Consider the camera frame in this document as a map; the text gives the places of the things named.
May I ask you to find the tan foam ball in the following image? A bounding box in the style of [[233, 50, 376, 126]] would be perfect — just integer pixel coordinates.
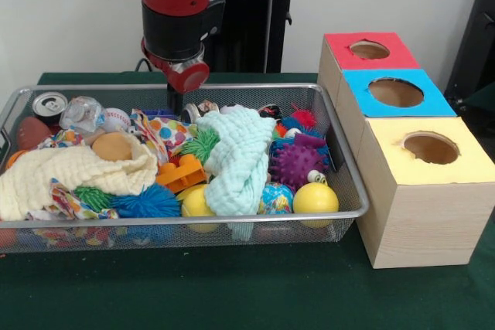
[[91, 131, 135, 162]]

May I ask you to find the wooden box with three holes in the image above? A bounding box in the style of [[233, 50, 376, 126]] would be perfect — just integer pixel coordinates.
[[316, 31, 495, 269]]

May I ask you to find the orange plastic block toy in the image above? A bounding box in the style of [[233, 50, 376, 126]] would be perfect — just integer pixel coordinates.
[[155, 154, 206, 194]]

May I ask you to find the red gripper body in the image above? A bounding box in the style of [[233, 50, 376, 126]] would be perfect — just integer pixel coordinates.
[[140, 38, 210, 94]]

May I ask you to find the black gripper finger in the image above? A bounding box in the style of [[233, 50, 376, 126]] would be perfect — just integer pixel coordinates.
[[166, 83, 184, 115]]

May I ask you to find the yellow smooth ball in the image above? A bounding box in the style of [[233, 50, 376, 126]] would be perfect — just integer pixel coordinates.
[[292, 183, 340, 229]]

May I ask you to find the dark green table cloth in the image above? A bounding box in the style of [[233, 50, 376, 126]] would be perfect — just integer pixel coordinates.
[[0, 71, 495, 330]]

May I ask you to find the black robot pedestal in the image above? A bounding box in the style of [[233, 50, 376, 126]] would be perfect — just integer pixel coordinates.
[[210, 0, 312, 74]]

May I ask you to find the mint green cloth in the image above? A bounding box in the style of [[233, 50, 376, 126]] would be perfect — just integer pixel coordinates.
[[195, 107, 278, 217]]

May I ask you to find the purple spiky ball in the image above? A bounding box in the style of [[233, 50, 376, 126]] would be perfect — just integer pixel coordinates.
[[270, 142, 329, 188]]

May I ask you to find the shallow metal mesh bin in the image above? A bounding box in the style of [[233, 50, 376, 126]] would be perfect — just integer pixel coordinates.
[[0, 82, 370, 256]]

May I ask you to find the silver topped drink can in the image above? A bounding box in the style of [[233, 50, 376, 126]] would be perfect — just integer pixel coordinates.
[[31, 91, 69, 127]]

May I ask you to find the cream yellow cloth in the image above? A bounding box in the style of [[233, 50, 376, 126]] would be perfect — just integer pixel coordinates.
[[0, 131, 159, 222]]

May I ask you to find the blue stringy koosh ball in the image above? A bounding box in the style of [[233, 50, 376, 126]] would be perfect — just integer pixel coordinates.
[[111, 183, 183, 219]]

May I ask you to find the globe print ball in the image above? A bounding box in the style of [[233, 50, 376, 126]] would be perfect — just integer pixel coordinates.
[[258, 182, 295, 215]]

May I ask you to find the green stringy koosh ball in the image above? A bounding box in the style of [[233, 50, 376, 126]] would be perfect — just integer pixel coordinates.
[[180, 128, 220, 165]]

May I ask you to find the black chair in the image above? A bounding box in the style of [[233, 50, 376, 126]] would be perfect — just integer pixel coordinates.
[[444, 0, 495, 107]]

